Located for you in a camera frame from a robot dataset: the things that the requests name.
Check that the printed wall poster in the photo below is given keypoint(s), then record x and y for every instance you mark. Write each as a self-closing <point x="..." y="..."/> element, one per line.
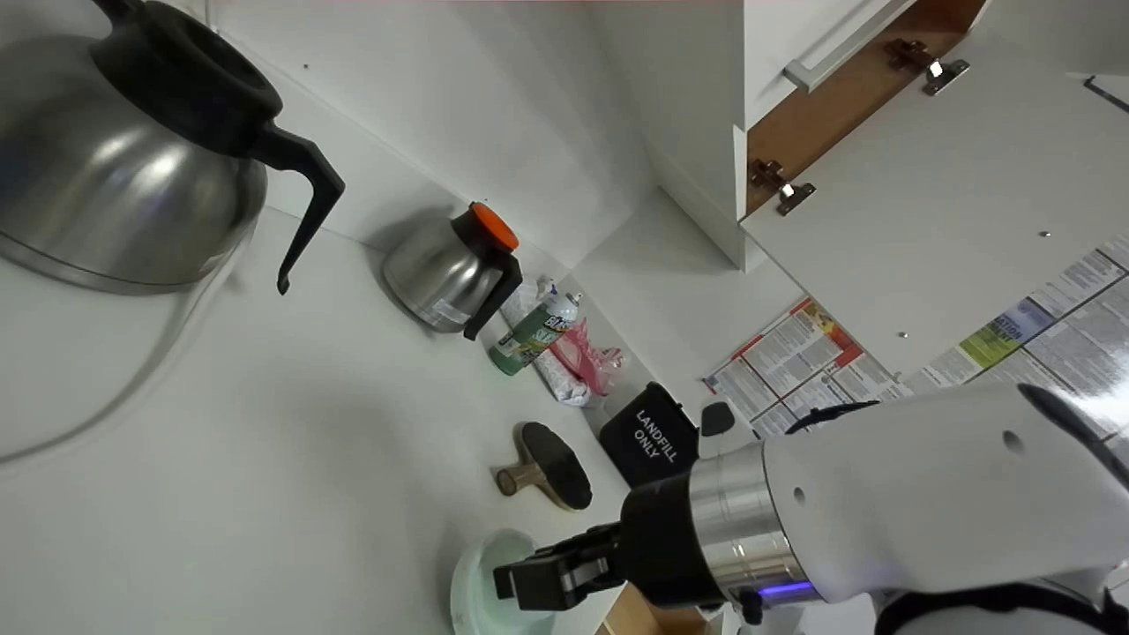
<point x="798" y="354"/>

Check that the small steel carafe orange lid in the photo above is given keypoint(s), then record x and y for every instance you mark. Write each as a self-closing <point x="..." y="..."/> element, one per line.
<point x="436" y="277"/>

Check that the pink sweetener packets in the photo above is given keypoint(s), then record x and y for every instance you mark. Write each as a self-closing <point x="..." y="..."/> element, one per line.
<point x="584" y="354"/>

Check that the metal cabinet hinge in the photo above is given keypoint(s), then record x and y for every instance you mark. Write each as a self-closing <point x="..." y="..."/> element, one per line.
<point x="792" y="194"/>
<point x="938" y="71"/>

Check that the green and white can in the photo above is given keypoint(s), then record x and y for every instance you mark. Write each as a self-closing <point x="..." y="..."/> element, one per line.
<point x="531" y="336"/>

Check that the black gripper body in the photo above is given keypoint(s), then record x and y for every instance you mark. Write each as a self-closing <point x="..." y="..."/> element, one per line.
<point x="665" y="541"/>

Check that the black landfill only bin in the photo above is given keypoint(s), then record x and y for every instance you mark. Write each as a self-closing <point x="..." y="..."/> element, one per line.
<point x="651" y="437"/>

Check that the white round cup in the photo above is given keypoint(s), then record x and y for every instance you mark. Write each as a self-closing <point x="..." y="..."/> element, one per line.
<point x="477" y="588"/>

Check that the white cabinet door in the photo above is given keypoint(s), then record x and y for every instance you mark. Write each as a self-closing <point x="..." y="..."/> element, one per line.
<point x="938" y="213"/>

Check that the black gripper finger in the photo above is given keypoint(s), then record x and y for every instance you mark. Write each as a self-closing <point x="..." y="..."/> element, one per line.
<point x="549" y="584"/>
<point x="588" y="541"/>

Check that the large steel carafe black top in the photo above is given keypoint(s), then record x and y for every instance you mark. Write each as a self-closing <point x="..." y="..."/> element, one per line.
<point x="117" y="177"/>

